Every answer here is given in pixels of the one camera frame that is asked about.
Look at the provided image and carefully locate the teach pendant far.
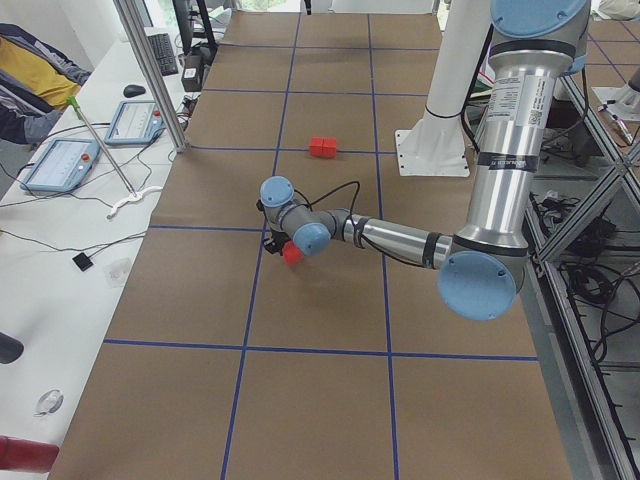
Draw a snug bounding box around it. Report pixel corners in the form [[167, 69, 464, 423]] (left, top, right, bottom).
[[104, 100, 164, 147]]

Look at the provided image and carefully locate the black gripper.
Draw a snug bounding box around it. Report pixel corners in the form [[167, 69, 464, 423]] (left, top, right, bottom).
[[264, 228, 290, 255]]

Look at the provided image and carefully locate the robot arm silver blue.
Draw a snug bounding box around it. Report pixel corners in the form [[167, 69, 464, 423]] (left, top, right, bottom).
[[257, 1, 590, 321]]

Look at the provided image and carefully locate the red cylinder object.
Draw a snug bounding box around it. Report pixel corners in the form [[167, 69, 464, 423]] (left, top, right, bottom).
[[1, 436, 60, 473]]

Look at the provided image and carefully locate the aluminium frame post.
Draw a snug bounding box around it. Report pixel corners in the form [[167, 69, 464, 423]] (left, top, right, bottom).
[[113, 0, 187, 153]]

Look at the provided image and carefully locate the white camera pedestal column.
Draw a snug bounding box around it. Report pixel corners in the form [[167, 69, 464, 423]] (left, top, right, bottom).
[[395, 0, 491, 177]]

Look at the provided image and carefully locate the red cube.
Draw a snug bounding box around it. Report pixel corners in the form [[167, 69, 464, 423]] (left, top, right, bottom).
[[309, 137, 324, 157], [282, 241, 304, 266]]

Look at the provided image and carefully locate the black keyboard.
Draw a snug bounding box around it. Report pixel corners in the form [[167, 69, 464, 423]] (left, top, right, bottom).
[[147, 33, 179, 76]]

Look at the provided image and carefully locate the teach pendant near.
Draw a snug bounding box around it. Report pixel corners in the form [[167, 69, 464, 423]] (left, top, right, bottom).
[[21, 139, 100, 193]]

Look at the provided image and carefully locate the black computer mouse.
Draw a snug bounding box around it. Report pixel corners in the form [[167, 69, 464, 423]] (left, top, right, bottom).
[[123, 84, 146, 98]]

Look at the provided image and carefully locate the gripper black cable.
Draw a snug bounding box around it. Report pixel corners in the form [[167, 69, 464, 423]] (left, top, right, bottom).
[[294, 180, 363, 216]]

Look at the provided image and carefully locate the metal rod with handle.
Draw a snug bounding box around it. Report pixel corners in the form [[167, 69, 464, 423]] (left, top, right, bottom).
[[67, 95, 162, 220]]

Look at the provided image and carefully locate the teach pendant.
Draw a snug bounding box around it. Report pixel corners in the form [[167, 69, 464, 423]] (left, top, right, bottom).
[[21, 139, 100, 193], [104, 100, 164, 147]]

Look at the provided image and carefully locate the black cardboard box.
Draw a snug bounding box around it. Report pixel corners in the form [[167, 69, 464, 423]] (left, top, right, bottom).
[[181, 53, 204, 92]]

